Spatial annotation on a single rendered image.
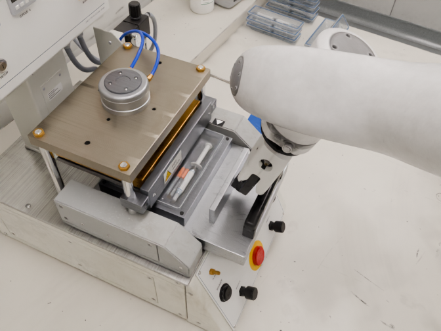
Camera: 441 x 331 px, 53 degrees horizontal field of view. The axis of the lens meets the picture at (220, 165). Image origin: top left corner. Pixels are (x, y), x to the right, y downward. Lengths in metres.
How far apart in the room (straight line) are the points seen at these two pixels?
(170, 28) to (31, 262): 0.84
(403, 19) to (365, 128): 2.76
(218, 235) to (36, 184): 0.37
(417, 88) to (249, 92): 0.18
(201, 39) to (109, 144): 0.82
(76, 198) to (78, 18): 0.30
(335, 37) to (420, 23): 2.63
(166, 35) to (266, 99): 1.03
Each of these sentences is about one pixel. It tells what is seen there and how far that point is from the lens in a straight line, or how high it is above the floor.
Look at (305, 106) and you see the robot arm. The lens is 0.42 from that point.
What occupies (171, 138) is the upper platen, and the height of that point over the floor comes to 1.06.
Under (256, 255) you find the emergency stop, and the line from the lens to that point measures 0.90.
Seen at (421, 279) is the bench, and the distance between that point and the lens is 1.04.
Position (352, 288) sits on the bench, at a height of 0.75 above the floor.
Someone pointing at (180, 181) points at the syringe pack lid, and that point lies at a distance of 0.75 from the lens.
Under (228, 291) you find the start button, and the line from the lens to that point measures 0.82.
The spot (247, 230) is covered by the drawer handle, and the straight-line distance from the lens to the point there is 0.71.
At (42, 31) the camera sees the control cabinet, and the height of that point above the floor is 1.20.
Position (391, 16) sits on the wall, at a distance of 3.16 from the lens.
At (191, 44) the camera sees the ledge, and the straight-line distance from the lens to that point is 1.41.
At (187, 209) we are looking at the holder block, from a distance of 0.73.
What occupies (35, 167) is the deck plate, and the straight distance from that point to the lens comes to 0.92.
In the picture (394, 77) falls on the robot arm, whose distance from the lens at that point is 0.40.
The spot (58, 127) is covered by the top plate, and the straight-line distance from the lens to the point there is 0.72.
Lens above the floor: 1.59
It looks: 50 degrees down
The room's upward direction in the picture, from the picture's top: 3 degrees clockwise
